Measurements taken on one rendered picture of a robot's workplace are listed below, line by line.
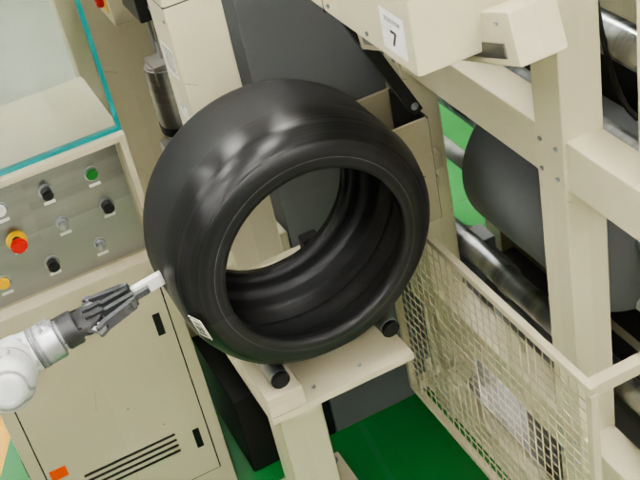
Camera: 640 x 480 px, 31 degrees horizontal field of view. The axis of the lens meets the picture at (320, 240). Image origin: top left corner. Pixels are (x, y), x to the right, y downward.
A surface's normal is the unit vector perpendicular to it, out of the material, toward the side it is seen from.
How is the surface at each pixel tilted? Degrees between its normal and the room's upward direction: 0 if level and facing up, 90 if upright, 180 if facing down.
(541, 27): 72
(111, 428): 90
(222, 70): 90
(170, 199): 52
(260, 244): 90
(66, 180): 90
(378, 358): 0
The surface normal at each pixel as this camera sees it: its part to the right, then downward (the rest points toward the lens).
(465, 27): 0.43, 0.47
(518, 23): 0.35, 0.20
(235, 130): -0.40, -0.67
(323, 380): -0.18, -0.80
